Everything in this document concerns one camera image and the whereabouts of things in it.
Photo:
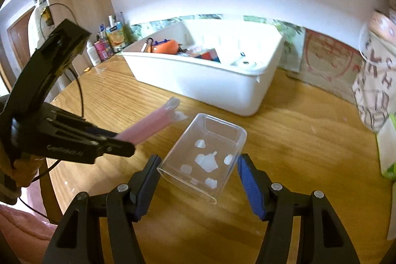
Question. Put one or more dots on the clear plastic box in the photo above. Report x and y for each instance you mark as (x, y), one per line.
(201, 158)

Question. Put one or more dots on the orange fruit print packet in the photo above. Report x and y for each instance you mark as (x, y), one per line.
(116, 36)

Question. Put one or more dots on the pink round box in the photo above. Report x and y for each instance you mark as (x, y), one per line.
(383, 22)

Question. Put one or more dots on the pink comb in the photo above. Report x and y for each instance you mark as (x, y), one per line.
(148, 124)

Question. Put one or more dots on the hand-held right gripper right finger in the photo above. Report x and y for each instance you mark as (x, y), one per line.
(250, 186)

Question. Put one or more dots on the pink can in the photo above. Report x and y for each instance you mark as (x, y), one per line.
(103, 50)

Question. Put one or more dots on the small white bottle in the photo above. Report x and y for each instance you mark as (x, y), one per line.
(93, 55)

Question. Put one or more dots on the white plastic storage bin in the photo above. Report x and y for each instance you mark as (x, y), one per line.
(201, 81)

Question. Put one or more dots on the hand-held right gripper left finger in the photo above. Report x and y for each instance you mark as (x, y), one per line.
(145, 193)

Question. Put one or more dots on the printed fabric storage bag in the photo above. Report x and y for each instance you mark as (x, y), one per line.
(376, 81)

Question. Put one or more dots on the pink fuzzy clothing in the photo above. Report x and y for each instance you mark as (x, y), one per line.
(24, 230)

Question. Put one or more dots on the person's left hand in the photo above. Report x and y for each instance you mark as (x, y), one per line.
(24, 172)

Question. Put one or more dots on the multicoloured puzzle cube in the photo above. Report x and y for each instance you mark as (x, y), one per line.
(208, 55)

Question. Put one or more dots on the cardboard with red drawing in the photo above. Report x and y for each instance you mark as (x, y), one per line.
(331, 66)

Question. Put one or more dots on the green tissue pack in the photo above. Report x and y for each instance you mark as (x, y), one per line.
(388, 149)

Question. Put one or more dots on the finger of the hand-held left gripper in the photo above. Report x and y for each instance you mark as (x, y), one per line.
(77, 151)
(74, 124)

